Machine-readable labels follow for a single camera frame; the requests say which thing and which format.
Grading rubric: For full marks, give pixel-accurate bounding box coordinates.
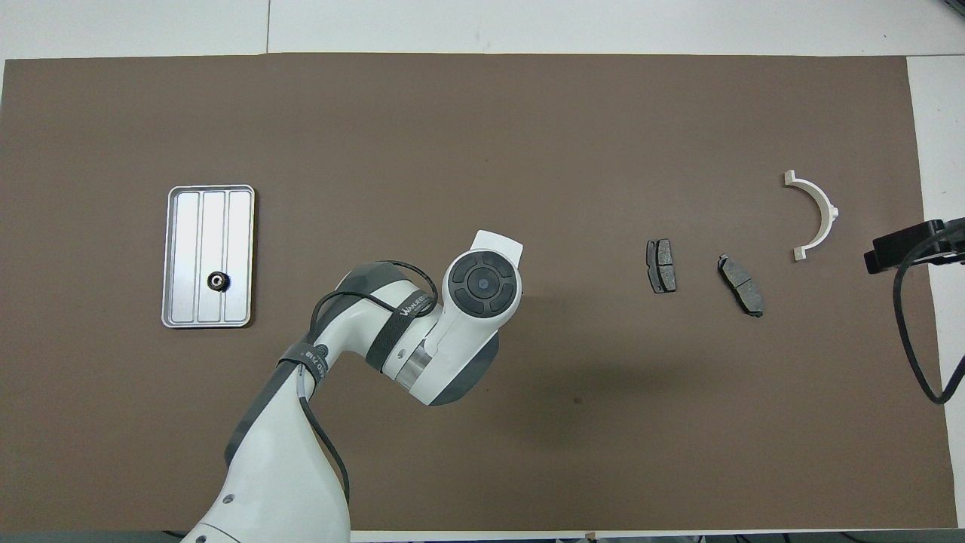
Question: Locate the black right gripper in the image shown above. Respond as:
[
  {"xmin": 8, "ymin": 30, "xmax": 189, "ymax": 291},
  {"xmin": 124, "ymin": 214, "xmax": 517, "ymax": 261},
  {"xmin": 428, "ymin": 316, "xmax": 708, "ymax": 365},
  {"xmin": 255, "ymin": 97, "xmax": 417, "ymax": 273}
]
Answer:
[{"xmin": 864, "ymin": 219, "xmax": 965, "ymax": 275}]

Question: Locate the grey metal tray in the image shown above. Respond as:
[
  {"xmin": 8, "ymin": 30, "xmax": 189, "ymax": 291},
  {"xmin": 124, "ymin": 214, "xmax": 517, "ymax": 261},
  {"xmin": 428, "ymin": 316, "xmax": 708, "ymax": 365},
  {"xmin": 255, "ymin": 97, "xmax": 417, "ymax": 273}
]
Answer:
[{"xmin": 161, "ymin": 185, "xmax": 256, "ymax": 329}]

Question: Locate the curved dark brake pad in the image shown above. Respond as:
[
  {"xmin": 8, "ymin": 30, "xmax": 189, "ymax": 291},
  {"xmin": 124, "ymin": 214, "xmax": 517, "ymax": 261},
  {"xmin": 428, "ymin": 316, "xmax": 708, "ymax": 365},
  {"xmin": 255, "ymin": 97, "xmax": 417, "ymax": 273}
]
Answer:
[{"xmin": 717, "ymin": 254, "xmax": 764, "ymax": 318}]

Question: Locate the rectangular dark brake pad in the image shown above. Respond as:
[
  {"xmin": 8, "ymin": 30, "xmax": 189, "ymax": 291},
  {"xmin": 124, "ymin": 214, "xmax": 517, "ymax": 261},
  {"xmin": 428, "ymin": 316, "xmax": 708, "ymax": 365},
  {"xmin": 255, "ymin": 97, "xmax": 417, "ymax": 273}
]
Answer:
[{"xmin": 645, "ymin": 239, "xmax": 677, "ymax": 294}]

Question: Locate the brown table mat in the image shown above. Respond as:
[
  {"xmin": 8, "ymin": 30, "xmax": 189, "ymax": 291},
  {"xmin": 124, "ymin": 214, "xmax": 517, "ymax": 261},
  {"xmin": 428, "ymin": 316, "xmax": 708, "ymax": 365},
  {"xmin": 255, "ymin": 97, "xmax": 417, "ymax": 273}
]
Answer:
[{"xmin": 0, "ymin": 53, "xmax": 958, "ymax": 531}]

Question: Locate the white curved plastic bracket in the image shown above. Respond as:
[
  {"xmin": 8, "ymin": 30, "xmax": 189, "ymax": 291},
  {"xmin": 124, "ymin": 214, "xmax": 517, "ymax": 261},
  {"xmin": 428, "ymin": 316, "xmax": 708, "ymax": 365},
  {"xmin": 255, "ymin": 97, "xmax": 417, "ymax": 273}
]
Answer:
[{"xmin": 783, "ymin": 170, "xmax": 839, "ymax": 262}]

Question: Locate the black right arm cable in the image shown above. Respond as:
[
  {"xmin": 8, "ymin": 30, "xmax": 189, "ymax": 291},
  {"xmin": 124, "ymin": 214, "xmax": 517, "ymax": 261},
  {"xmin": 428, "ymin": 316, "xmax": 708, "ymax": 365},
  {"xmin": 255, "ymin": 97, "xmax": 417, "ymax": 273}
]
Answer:
[{"xmin": 893, "ymin": 222, "xmax": 965, "ymax": 406}]

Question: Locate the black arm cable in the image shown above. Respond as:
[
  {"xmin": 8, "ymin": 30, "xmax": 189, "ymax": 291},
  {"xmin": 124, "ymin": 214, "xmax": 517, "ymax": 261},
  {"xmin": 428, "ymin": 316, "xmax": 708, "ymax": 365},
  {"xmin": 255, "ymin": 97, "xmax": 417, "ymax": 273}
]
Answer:
[
  {"xmin": 893, "ymin": 222, "xmax": 965, "ymax": 406},
  {"xmin": 298, "ymin": 260, "xmax": 440, "ymax": 506}
]

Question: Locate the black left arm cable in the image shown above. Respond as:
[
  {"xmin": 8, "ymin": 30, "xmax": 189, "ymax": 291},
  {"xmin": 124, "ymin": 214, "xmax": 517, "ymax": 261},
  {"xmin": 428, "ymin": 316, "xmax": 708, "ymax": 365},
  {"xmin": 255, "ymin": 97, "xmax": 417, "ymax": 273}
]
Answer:
[{"xmin": 298, "ymin": 260, "xmax": 440, "ymax": 506}]

